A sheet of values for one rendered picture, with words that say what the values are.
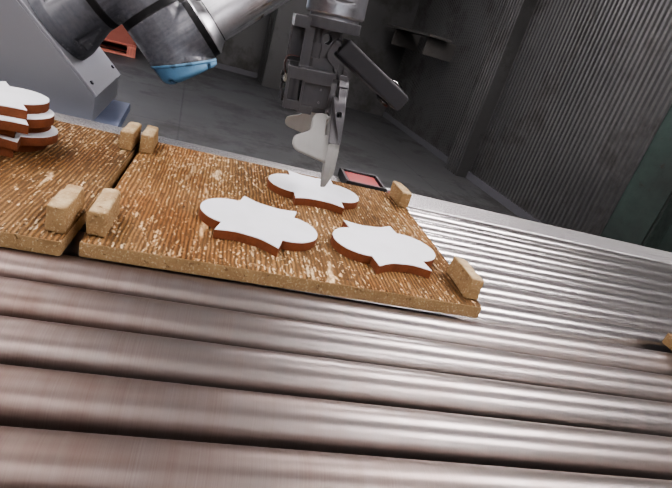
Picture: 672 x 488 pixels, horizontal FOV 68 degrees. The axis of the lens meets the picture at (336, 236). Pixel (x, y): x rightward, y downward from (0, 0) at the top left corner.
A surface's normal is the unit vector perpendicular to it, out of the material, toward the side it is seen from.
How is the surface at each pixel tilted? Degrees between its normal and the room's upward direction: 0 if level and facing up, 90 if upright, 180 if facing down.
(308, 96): 90
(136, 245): 0
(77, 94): 90
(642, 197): 89
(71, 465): 32
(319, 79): 90
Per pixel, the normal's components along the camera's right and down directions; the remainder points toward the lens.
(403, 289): 0.27, -0.88
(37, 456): 0.31, -0.66
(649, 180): -0.82, -0.03
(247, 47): 0.24, 0.44
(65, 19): 0.50, 0.33
